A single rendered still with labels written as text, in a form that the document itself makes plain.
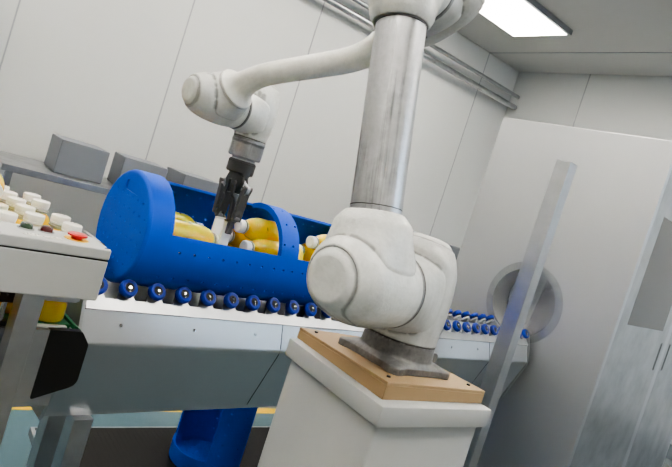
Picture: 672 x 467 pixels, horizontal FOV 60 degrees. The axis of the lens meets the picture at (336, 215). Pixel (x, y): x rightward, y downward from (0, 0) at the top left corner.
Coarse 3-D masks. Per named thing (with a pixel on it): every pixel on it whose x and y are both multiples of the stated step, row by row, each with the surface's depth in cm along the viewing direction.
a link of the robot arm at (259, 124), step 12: (252, 96) 150; (264, 96) 152; (276, 96) 155; (252, 108) 149; (264, 108) 152; (276, 108) 155; (252, 120) 150; (264, 120) 152; (240, 132) 153; (252, 132) 152; (264, 132) 154
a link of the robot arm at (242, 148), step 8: (232, 136) 156; (240, 136) 153; (232, 144) 155; (240, 144) 153; (248, 144) 153; (256, 144) 154; (264, 144) 157; (232, 152) 154; (240, 152) 153; (248, 152) 153; (256, 152) 155; (248, 160) 155; (256, 160) 155
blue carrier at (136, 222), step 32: (128, 192) 146; (160, 192) 140; (192, 192) 164; (128, 224) 142; (160, 224) 137; (288, 224) 169; (320, 224) 198; (128, 256) 139; (160, 256) 139; (192, 256) 144; (224, 256) 150; (256, 256) 157; (288, 256) 165; (192, 288) 153; (224, 288) 158; (256, 288) 164; (288, 288) 170
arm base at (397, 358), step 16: (368, 336) 121; (384, 336) 118; (368, 352) 119; (384, 352) 118; (400, 352) 117; (416, 352) 118; (432, 352) 121; (384, 368) 115; (400, 368) 113; (416, 368) 117; (432, 368) 121
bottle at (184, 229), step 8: (176, 224) 147; (184, 224) 149; (192, 224) 151; (176, 232) 146; (184, 232) 148; (192, 232) 149; (200, 232) 151; (208, 232) 153; (200, 240) 151; (208, 240) 153; (216, 240) 156
